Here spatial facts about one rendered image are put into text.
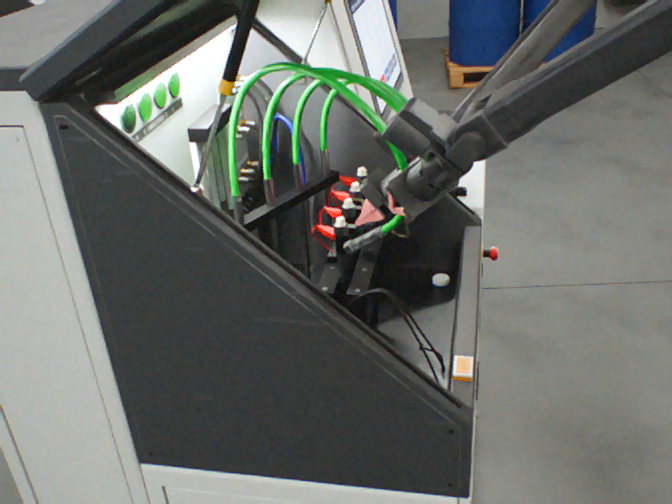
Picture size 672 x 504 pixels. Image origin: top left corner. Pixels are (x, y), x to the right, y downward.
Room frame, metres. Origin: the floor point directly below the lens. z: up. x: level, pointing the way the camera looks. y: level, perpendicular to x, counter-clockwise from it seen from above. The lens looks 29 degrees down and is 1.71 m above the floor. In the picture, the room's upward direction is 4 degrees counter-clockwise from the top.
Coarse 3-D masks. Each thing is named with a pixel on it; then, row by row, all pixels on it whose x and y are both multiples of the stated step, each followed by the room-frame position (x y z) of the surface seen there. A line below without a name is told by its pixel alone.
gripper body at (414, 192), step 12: (408, 168) 0.99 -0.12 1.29; (420, 168) 0.94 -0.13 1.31; (396, 180) 0.97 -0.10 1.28; (408, 180) 0.97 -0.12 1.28; (420, 180) 0.94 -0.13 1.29; (396, 192) 0.96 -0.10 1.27; (408, 192) 0.96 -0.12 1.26; (420, 192) 0.95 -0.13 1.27; (432, 192) 0.94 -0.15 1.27; (444, 192) 0.98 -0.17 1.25; (408, 204) 0.95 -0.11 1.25; (420, 204) 0.96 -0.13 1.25; (408, 216) 0.94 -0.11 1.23
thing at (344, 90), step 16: (272, 64) 1.17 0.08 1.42; (288, 64) 1.15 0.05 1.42; (256, 80) 1.19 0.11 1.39; (320, 80) 1.11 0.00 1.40; (336, 80) 1.10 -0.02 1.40; (240, 96) 1.21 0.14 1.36; (352, 96) 1.07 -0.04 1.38; (368, 112) 1.06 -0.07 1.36; (384, 128) 1.04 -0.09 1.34; (400, 160) 1.02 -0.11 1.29
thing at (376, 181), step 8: (368, 176) 1.15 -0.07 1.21; (376, 176) 1.17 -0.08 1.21; (384, 176) 1.18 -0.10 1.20; (392, 176) 1.14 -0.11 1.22; (368, 184) 1.14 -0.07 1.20; (376, 184) 1.15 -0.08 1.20; (384, 184) 1.14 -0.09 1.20; (376, 192) 1.14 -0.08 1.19; (384, 192) 1.14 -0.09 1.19; (384, 200) 1.13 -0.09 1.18; (400, 224) 1.12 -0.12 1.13
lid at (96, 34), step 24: (120, 0) 0.88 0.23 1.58; (144, 0) 0.87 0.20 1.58; (168, 0) 0.87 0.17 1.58; (192, 0) 1.08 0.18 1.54; (216, 0) 1.48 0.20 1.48; (96, 24) 0.89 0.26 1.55; (120, 24) 0.88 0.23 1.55; (144, 24) 0.95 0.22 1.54; (168, 24) 1.20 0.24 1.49; (72, 48) 0.90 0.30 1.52; (96, 48) 0.89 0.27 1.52; (120, 48) 1.01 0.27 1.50; (48, 72) 0.91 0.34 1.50; (72, 72) 0.90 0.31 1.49; (96, 72) 1.05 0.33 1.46; (48, 96) 0.93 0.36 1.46
